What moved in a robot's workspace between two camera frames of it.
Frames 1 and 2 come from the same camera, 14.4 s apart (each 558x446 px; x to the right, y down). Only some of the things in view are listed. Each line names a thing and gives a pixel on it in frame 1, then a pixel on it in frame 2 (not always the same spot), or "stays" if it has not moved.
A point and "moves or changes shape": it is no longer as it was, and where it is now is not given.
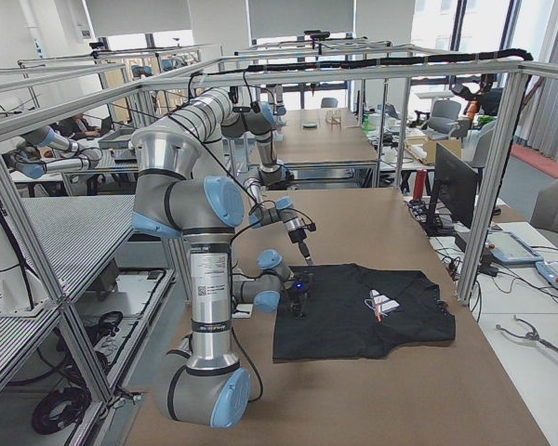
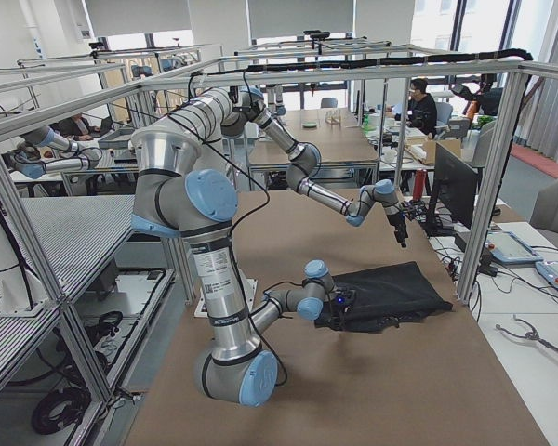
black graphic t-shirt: (357, 312) moves or changes shape
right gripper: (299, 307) → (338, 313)
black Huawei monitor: (457, 183) stays
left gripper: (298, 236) → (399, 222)
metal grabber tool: (535, 335) stays
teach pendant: (507, 247) stays
